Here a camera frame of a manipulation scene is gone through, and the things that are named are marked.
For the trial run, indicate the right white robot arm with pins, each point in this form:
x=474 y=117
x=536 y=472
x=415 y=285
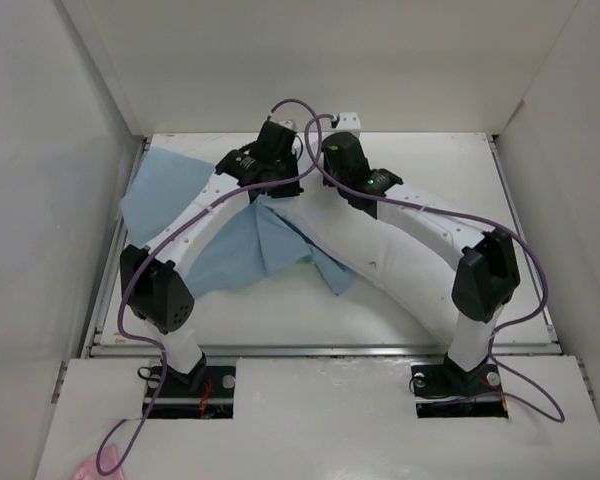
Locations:
x=484 y=262

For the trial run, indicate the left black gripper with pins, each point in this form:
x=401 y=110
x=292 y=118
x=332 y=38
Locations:
x=292 y=189

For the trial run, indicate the pink cloth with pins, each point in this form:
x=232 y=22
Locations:
x=108 y=459

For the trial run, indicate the light blue pillowcase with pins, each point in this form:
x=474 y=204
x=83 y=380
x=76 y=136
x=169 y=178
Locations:
x=255 y=244

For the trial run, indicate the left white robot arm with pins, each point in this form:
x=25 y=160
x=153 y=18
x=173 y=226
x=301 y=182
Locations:
x=152 y=275

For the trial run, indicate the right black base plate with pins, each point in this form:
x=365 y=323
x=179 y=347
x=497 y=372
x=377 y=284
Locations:
x=442 y=393

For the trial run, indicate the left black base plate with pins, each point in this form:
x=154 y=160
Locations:
x=210 y=397

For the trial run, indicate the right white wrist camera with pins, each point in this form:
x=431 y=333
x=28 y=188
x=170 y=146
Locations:
x=346 y=122

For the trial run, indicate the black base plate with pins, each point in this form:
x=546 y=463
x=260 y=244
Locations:
x=442 y=393
x=210 y=397

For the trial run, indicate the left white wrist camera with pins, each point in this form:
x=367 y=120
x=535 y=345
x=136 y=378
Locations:
x=289 y=124

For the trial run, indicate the white pillow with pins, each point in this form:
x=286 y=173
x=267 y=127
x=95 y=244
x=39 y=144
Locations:
x=409 y=272

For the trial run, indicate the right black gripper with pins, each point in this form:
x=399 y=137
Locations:
x=325 y=160

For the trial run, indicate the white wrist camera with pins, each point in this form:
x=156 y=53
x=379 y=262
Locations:
x=346 y=122
x=289 y=124

